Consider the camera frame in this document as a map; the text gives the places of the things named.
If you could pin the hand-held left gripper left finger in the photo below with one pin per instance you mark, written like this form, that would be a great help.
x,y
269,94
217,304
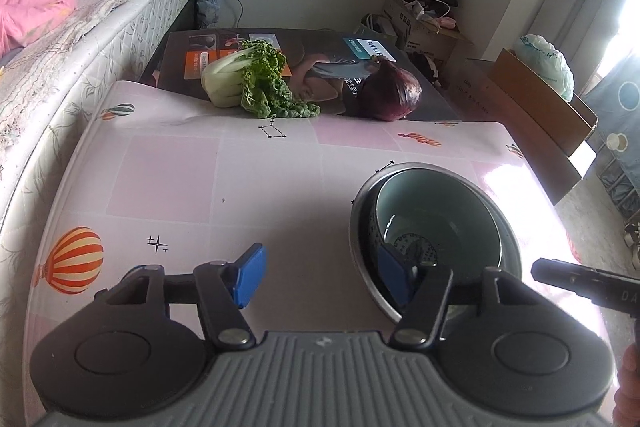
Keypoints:
x,y
250,274

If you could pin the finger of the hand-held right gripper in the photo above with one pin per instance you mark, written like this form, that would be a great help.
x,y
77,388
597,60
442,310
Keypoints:
x,y
565,279

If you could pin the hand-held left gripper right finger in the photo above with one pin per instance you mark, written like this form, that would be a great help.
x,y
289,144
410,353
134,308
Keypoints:
x,y
395,277

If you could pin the medium steel bowl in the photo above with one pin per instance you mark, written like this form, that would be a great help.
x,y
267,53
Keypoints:
x,y
361,252

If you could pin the small steel bowl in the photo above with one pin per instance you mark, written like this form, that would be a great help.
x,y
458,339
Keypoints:
x,y
372,227

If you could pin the person's right hand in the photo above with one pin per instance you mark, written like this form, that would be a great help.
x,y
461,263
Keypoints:
x,y
631,382

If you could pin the black and white sneaker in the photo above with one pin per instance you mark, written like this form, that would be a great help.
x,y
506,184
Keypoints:
x,y
634,237

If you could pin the pink printed tablecloth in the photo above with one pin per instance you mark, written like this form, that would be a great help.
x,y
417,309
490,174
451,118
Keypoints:
x,y
200,187

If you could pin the metal drying rack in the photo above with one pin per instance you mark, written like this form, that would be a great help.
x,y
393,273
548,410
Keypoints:
x,y
615,187

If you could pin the cardboard box by window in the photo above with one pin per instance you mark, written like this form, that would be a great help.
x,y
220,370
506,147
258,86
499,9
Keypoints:
x,y
495,132

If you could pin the blue dotted hanging cloth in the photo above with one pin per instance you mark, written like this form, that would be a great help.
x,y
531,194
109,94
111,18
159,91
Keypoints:
x,y
620,117

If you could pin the red cabbage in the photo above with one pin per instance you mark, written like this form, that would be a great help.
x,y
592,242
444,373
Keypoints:
x,y
395,92

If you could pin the napa cabbage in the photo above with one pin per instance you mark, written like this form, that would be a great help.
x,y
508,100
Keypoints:
x,y
225,77

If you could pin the pale green plastic bag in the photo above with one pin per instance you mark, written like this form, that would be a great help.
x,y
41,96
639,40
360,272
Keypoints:
x,y
545,67

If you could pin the dark printed flat box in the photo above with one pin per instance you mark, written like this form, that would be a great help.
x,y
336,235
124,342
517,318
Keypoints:
x,y
310,52

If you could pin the open cardboard box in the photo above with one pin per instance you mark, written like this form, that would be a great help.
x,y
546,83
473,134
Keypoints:
x,y
425,42

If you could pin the pink plastic object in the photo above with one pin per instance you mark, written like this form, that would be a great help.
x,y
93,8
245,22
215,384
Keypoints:
x,y
445,23

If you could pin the quilted bed mattress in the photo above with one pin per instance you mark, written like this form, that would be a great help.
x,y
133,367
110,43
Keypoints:
x,y
100,32

